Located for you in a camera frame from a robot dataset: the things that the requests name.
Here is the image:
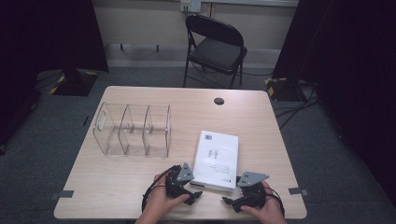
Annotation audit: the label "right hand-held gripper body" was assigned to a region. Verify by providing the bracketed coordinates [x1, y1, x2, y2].
[233, 171, 271, 214]

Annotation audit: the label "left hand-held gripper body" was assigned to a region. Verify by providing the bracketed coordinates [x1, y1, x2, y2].
[164, 162, 195, 200]

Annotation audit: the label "white book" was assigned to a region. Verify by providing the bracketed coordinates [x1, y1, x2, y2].
[190, 130, 240, 192]

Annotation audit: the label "clear acrylic organizer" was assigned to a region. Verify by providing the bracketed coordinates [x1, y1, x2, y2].
[92, 102, 173, 159]

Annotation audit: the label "person's left hand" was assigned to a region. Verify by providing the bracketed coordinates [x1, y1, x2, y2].
[144, 174, 191, 220]

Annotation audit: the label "person's right hand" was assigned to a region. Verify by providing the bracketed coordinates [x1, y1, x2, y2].
[241, 181, 287, 223]

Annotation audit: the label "grey tape strip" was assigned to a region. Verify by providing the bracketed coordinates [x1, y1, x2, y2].
[288, 187, 309, 197]
[50, 189, 75, 201]

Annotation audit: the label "black stand base yellow tape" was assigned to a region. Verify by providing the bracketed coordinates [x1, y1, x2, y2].
[49, 68, 99, 97]
[264, 77, 302, 103]

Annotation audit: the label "black folding chair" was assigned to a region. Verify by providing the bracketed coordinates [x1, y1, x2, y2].
[182, 13, 248, 90]

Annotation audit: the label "black curtain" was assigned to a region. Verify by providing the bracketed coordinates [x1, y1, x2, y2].
[272, 0, 396, 200]
[0, 0, 109, 147]

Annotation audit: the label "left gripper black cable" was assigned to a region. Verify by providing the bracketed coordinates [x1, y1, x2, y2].
[141, 165, 176, 213]

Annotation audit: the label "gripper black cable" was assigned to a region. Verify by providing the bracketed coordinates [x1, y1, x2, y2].
[141, 165, 176, 213]
[264, 186, 286, 217]

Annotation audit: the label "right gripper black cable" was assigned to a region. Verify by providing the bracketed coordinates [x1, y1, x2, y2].
[264, 186, 286, 217]

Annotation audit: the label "black floor cables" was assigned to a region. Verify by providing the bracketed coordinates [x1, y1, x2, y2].
[274, 79, 320, 131]

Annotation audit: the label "thin black floor cable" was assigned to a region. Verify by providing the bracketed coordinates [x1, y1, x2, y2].
[242, 71, 274, 77]

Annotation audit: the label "grey wall cable duct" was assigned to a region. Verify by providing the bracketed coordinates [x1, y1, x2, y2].
[201, 0, 300, 8]

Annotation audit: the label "white wall socket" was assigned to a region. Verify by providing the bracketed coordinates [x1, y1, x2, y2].
[179, 0, 203, 14]

